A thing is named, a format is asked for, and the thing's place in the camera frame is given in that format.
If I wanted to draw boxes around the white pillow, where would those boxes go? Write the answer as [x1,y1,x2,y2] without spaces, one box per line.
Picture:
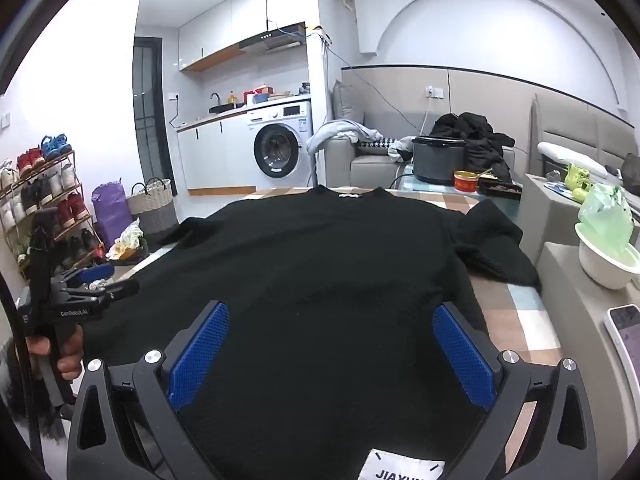
[536,141,610,177]

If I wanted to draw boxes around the person's left hand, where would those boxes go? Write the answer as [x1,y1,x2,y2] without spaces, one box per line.
[25,322,85,381]

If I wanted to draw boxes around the white lower kitchen cabinets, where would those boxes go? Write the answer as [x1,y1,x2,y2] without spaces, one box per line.
[176,110,251,196]

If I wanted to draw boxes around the steel range hood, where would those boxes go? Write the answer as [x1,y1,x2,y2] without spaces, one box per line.
[239,22,307,56]

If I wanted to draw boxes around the green toy figure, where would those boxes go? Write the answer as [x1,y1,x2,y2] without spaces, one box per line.
[565,162,601,203]

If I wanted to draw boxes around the black jacket pile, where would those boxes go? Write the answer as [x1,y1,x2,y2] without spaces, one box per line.
[430,111,516,183]

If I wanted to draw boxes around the white washing machine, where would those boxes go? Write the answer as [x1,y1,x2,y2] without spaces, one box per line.
[245,101,315,188]

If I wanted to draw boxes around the white basin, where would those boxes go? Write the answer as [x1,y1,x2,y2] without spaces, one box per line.
[574,222,640,290]

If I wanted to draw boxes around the tall grey side cabinet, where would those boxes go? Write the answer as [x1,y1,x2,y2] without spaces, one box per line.
[517,172,601,263]

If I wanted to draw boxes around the white label tag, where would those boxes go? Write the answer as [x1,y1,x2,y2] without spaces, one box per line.
[359,447,446,480]

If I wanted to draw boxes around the purple bag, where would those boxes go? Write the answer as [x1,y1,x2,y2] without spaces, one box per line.
[91,180,133,248]

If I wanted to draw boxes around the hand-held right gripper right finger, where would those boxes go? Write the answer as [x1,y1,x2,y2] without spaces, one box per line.
[431,302,598,480]

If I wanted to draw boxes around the grey sofa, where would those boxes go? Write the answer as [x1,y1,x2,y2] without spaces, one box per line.
[320,110,531,188]

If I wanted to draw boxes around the houndstooth pillow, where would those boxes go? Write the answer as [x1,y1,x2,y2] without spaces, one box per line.
[356,136,416,157]

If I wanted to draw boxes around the grey upholstered headboard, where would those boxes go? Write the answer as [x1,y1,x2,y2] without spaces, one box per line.
[530,92,640,181]

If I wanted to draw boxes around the glass coffee table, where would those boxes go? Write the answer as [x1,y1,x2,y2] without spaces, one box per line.
[397,175,523,211]

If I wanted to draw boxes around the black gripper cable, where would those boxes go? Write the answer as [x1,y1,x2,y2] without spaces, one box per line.
[0,260,46,480]

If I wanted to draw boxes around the green plastic bag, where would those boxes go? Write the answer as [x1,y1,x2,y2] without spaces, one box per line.
[577,182,635,266]

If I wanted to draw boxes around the black food tray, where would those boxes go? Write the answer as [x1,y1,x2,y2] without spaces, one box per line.
[477,180,523,201]

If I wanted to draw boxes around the grey cushion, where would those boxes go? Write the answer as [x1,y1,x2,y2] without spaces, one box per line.
[332,80,366,128]

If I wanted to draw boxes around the black rice cooker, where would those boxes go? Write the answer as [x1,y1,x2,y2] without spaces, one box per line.
[411,135,468,186]

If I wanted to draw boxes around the dark glass door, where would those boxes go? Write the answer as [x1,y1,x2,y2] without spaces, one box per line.
[132,36,178,196]

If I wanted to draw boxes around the white upper kitchen cabinets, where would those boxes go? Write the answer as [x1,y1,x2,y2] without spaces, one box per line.
[178,0,317,73]

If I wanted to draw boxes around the yellow white plastic bag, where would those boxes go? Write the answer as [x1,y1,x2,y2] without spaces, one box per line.
[106,217,148,263]

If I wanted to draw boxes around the light grey hoodie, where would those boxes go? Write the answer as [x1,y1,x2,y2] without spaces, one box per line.
[306,120,383,157]

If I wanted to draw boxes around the black knit sweater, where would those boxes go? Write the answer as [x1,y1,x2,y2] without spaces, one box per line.
[75,185,543,480]

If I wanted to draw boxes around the white kitchen cabinets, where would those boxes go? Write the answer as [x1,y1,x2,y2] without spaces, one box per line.
[176,110,251,196]
[178,0,317,73]

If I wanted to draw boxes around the smartphone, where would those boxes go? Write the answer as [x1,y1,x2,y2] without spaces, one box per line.
[604,304,640,396]

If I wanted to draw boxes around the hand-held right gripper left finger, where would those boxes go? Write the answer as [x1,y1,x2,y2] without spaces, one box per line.
[67,301,232,480]

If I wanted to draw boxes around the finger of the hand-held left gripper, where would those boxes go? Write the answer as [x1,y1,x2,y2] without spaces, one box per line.
[67,278,141,311]
[57,265,116,291]

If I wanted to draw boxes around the low grey side cabinet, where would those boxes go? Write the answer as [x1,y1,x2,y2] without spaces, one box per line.
[537,241,640,480]

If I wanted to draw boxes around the pale grey garment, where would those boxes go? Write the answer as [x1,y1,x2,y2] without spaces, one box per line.
[387,136,416,163]

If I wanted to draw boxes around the shoe rack with shoes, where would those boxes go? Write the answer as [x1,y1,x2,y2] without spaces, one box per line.
[0,134,103,271]

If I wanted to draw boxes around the woven laundry basket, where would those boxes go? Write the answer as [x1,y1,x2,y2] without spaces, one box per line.
[126,177,180,241]

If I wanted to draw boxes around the red bowl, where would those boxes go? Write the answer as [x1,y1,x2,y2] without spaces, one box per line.
[453,170,482,193]

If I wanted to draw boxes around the person's left forearm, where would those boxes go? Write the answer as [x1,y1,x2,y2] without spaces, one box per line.
[0,345,66,461]

